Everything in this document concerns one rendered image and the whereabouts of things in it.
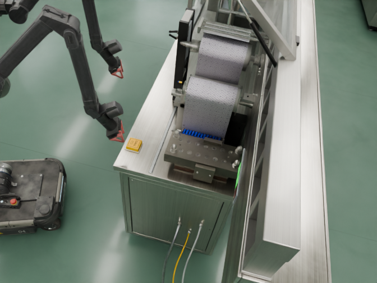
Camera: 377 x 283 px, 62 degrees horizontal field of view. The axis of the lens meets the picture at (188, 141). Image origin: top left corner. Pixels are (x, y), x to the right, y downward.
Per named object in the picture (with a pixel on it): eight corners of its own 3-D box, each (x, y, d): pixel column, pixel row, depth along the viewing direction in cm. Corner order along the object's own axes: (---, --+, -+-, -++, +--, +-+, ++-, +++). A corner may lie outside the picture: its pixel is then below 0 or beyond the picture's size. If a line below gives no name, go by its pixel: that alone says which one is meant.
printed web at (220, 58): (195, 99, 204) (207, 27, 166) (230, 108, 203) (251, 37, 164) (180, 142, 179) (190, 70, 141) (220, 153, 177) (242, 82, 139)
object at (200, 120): (181, 128, 171) (184, 103, 157) (224, 138, 169) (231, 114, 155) (181, 129, 170) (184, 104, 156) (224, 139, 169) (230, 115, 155)
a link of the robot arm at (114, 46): (92, 36, 174) (91, 45, 169) (110, 27, 172) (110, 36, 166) (105, 53, 183) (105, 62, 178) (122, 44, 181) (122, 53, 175)
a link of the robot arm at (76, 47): (62, 14, 113) (59, 31, 106) (79, 14, 114) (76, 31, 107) (87, 103, 146) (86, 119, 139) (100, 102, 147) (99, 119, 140)
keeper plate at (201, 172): (193, 175, 165) (196, 163, 157) (212, 180, 164) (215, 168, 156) (192, 179, 163) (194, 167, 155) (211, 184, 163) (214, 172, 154)
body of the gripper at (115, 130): (119, 118, 156) (111, 109, 151) (119, 133, 150) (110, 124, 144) (108, 123, 158) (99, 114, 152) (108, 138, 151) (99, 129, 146)
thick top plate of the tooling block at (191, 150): (171, 138, 172) (172, 131, 167) (243, 156, 169) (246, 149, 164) (163, 160, 162) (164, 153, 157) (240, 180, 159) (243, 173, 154)
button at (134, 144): (130, 139, 177) (130, 136, 176) (142, 142, 177) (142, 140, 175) (125, 149, 173) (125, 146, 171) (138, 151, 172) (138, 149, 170)
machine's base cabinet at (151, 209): (197, 51, 396) (207, -19, 331) (248, 63, 391) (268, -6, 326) (125, 237, 233) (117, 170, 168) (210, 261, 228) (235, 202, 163)
